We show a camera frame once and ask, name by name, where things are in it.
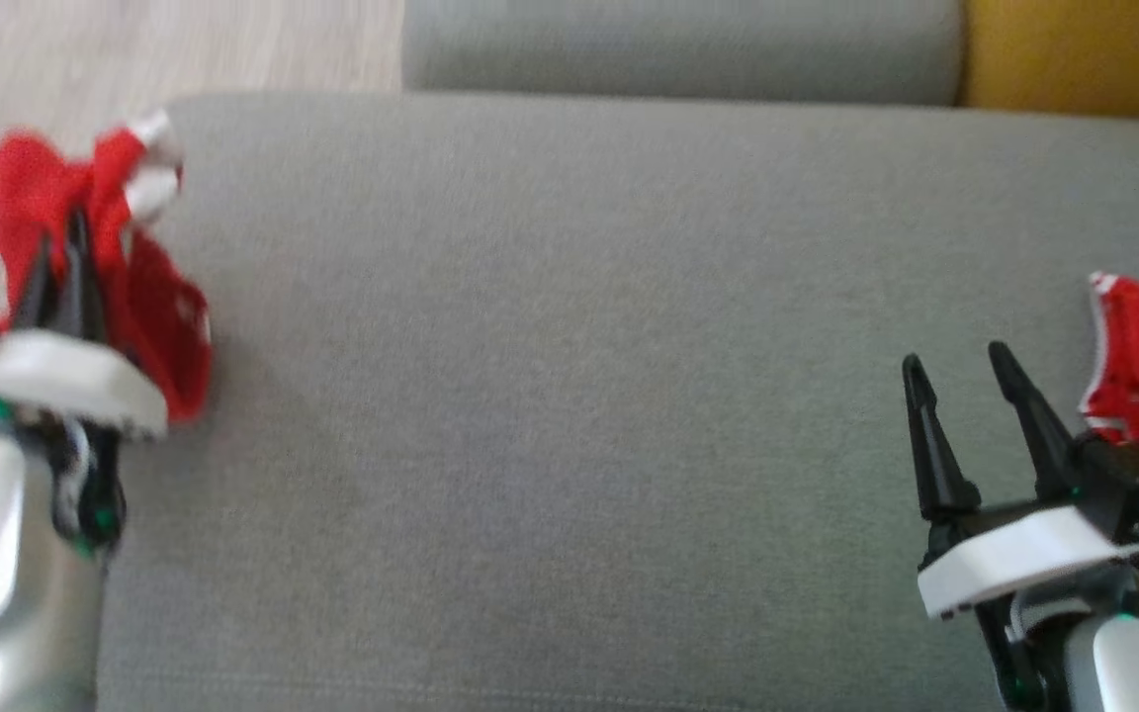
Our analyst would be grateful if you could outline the large yellow sofa cushion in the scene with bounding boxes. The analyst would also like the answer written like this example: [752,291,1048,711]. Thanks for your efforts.
[958,0,1139,126]

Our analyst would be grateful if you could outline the red mesh shorts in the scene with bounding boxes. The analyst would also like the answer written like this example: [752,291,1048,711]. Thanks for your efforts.
[0,107,216,428]

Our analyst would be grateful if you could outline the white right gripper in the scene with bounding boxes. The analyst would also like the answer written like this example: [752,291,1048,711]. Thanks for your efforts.
[900,340,1139,623]

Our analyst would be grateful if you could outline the grey sofa seat cushion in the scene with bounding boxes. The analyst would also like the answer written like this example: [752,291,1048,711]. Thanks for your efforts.
[85,90,1139,712]

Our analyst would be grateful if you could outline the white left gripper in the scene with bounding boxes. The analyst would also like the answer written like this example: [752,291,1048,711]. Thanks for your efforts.
[0,206,171,442]

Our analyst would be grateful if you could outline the grey sofa back cushion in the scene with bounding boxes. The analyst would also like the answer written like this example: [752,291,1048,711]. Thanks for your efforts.
[400,0,968,109]

